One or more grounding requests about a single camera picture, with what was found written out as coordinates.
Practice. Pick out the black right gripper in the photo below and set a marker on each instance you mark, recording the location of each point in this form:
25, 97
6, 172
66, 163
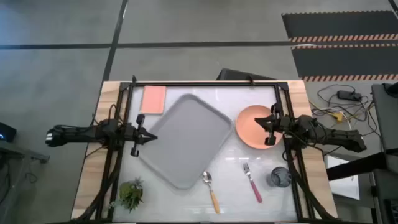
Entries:
284, 124

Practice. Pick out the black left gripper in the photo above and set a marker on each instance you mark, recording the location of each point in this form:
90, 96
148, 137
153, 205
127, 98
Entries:
136, 137

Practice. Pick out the orange round plate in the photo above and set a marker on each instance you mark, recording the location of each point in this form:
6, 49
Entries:
248, 135

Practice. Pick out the grey glass cup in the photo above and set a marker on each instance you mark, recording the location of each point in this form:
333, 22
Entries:
280, 177

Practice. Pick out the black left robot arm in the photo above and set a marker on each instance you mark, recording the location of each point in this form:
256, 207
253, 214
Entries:
77, 133

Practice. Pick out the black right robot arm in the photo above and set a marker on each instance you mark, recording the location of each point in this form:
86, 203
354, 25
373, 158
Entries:
342, 138

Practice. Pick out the grey plastic tray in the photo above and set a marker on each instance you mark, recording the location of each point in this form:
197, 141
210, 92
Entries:
186, 140

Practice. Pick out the salmon pink rectangular pad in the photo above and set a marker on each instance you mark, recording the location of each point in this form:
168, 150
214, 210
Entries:
153, 99

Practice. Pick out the black flat object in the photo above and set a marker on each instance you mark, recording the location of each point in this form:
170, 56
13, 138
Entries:
242, 75

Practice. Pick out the small green succulent plant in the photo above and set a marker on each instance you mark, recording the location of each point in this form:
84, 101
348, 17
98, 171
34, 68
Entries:
130, 194

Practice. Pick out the black power adapter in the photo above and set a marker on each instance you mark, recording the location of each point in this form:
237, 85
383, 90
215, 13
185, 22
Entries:
348, 95

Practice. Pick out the black floor mat striped edge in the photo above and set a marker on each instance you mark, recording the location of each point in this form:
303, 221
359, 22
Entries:
342, 62
342, 25

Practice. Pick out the white paper sheet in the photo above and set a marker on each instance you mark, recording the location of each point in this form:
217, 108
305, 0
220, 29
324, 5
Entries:
343, 183

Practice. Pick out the black desk beam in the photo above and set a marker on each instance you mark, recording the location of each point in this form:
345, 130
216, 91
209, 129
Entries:
354, 168

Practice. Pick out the grey desk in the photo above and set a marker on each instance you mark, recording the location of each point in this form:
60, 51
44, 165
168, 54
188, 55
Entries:
387, 124

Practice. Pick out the grey metal bench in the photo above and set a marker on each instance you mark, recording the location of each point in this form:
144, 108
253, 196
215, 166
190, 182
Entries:
18, 151

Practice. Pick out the black device with blue light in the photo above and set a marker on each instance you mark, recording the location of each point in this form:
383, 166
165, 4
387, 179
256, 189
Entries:
7, 132

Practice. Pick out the small black frame clamp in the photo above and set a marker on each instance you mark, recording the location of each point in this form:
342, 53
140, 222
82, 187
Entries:
251, 81
134, 79

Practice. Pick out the black aluminium table frame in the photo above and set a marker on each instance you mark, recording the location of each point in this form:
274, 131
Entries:
202, 84

